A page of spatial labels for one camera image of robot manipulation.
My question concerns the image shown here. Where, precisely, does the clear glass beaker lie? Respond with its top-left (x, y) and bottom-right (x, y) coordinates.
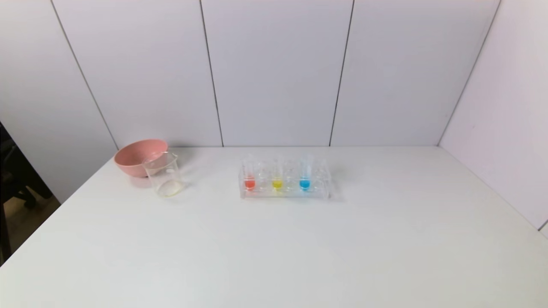
top-left (143, 151), bottom-right (186, 198)

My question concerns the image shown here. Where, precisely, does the test tube with blue pigment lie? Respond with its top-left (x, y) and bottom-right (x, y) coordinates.
top-left (299, 154), bottom-right (313, 192)

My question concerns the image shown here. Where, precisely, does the pink bowl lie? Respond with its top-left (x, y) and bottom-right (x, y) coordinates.
top-left (114, 139), bottom-right (169, 178)

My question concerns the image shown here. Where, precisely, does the clear plastic test tube rack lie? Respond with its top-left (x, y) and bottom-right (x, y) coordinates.
top-left (238, 157), bottom-right (333, 201)

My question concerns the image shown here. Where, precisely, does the test tube with yellow pigment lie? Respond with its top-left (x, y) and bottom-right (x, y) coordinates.
top-left (272, 155), bottom-right (284, 191)

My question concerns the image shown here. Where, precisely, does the test tube with red pigment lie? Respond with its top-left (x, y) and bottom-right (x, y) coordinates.
top-left (244, 156), bottom-right (257, 191)

